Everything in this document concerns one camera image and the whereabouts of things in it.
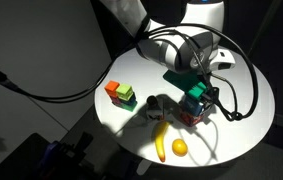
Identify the black and white picture block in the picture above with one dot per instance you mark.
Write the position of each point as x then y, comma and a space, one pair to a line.
192, 106

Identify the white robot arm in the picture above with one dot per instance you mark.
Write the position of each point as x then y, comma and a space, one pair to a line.
190, 45

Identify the blue cube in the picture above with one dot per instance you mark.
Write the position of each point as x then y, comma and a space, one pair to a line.
132, 100

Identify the lime green cube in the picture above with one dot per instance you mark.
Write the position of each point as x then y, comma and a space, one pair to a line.
124, 91

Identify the dark green cube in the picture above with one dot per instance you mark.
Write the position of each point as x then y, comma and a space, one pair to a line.
130, 107

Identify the magenta cube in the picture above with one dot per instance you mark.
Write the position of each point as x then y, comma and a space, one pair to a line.
116, 101

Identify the orange cube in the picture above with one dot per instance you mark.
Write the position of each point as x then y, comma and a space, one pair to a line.
111, 88

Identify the white round table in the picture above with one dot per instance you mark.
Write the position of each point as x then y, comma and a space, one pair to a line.
212, 141

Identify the yellow banana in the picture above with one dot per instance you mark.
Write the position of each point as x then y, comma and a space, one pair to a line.
159, 134

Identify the yellow orange fruit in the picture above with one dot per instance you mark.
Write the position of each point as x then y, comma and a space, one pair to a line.
179, 147

